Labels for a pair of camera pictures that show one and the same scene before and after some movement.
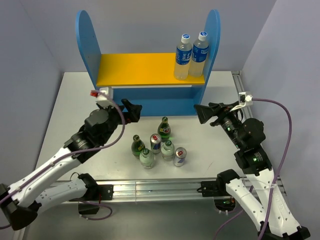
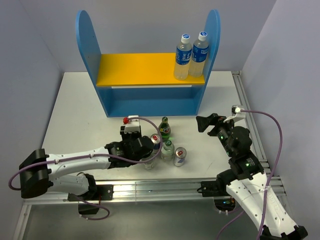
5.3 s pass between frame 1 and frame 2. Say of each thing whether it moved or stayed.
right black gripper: moved
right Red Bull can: stayed
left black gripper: moved
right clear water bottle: stayed
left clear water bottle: stayed
